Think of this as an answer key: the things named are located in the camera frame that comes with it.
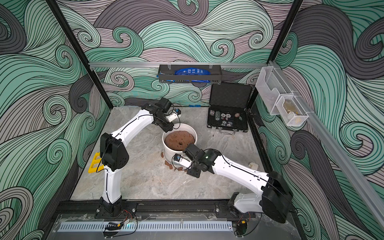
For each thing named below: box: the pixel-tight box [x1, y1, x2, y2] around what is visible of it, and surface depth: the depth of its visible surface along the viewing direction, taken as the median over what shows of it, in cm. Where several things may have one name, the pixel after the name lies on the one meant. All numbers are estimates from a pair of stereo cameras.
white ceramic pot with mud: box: [162, 123, 198, 166], surface depth 89 cm
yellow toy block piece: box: [88, 152, 104, 173], surface depth 90 cm
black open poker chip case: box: [207, 82, 253, 136], surface depth 113 cm
